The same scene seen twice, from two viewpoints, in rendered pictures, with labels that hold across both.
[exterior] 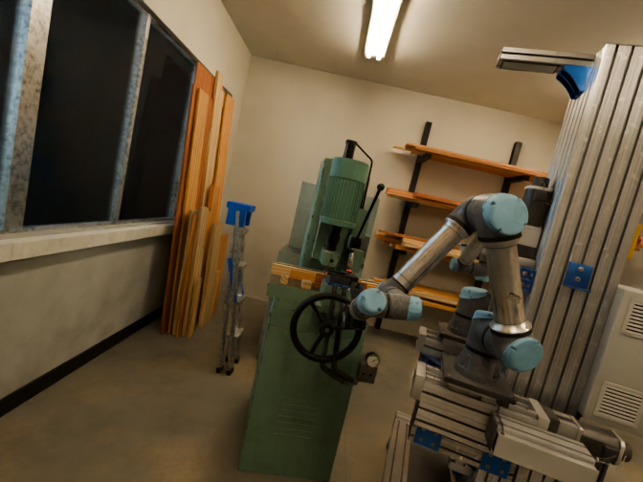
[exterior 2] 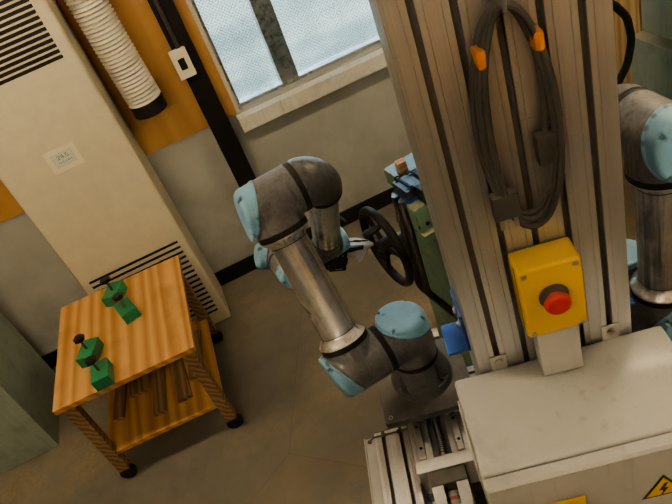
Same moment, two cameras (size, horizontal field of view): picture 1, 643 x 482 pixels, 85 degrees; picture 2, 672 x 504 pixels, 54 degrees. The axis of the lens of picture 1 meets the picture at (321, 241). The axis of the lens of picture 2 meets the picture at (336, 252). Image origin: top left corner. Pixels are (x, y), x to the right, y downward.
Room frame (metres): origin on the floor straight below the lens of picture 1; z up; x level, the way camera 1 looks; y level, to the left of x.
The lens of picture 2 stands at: (0.98, -1.71, 2.09)
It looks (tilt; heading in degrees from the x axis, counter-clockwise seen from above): 37 degrees down; 83
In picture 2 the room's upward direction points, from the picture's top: 22 degrees counter-clockwise
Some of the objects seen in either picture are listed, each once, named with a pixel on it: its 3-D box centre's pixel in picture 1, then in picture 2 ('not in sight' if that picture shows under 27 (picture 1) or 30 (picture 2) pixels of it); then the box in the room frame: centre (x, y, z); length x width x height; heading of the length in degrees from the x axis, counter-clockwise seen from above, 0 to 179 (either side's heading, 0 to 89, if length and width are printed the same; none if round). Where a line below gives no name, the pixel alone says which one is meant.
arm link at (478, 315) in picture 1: (489, 330); (403, 333); (1.18, -0.64, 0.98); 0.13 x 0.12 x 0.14; 6
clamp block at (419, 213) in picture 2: (337, 294); (423, 202); (1.48, -0.12, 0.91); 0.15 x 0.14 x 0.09; 97
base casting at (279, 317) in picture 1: (314, 304); not in sight; (1.79, -0.04, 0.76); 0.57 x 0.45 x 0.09; 7
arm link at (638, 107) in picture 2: not in sight; (659, 229); (1.66, -0.91, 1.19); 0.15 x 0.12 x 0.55; 88
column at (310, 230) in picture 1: (327, 227); not in sight; (1.96, -0.02, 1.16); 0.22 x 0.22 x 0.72; 7
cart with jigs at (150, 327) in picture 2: not in sight; (145, 358); (0.32, 0.58, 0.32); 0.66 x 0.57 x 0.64; 87
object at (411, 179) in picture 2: (342, 278); (418, 184); (1.48, -0.12, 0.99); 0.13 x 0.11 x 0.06; 97
